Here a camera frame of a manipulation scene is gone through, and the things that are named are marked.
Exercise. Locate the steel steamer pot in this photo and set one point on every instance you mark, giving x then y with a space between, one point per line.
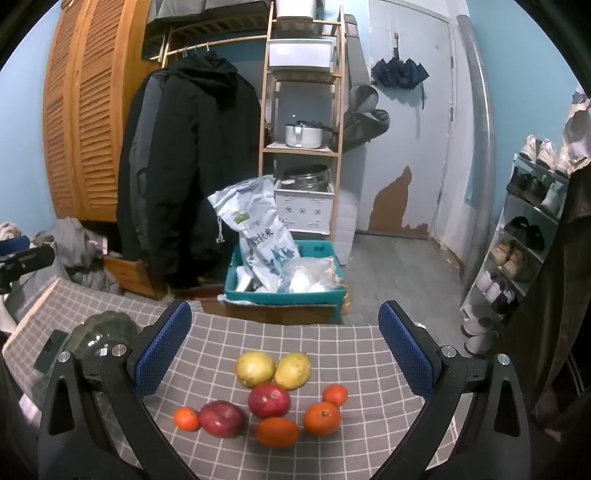
307 177

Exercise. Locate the red apple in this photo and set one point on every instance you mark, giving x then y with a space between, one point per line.
222 418
269 399

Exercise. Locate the dark green scalloped plate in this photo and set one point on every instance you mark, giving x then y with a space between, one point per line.
101 330

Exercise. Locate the small tangerine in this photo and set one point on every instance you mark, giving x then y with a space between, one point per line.
186 419
334 395

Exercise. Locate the clear plastic bag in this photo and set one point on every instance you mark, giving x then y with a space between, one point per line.
314 277

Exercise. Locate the large cardboard box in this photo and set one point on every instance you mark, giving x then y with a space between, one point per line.
277 316

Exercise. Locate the white plastic crate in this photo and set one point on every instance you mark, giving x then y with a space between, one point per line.
304 210

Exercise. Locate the grey clothes pile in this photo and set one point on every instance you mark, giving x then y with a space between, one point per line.
78 258

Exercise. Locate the white cooking pot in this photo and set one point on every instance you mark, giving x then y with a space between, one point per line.
302 134

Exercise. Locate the grey fabric storage box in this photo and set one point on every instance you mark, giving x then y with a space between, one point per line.
171 9
240 8

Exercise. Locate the shoe rack with shoes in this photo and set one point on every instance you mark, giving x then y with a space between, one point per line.
538 154

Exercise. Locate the dark brown hanging coat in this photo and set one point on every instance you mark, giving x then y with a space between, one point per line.
568 277

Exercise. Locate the white door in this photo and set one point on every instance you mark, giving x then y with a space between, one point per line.
415 138

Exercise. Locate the large orange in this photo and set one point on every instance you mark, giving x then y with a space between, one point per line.
277 432
322 418

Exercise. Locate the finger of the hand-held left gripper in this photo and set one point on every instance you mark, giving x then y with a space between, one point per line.
32 261
14 243

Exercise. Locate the dark blue folded umbrella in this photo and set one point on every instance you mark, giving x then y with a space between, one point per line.
399 69

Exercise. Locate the white shoe rack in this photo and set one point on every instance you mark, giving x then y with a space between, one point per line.
540 207

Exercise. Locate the white fluffy robe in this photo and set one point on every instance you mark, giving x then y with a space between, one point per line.
8 229

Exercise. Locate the white lace garment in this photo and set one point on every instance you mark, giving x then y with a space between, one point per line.
577 138

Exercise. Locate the white storage box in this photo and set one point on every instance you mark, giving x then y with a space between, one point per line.
302 53

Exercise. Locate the teal plastic basket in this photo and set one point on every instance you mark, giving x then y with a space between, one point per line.
277 299

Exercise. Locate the white plastic bin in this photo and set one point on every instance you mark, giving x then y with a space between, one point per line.
295 9

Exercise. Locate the wooden louvered wardrobe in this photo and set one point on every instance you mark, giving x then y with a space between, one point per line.
83 115

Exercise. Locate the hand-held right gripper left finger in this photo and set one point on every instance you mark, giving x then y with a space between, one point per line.
164 350

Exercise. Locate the bamboo garment shelf rack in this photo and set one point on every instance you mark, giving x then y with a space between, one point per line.
295 148

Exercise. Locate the grey hanging bag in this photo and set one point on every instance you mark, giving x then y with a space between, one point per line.
364 115

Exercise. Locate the wooden drawer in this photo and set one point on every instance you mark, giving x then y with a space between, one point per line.
134 274

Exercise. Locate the black hooded coat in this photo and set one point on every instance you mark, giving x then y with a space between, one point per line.
194 161

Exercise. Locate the grey metal pipe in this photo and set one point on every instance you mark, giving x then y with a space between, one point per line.
480 138

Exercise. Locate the yellow pear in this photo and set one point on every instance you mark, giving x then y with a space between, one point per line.
292 370
255 368

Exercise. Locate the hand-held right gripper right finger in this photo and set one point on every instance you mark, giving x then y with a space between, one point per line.
406 353

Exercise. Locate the white rice bag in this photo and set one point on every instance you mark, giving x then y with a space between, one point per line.
258 230

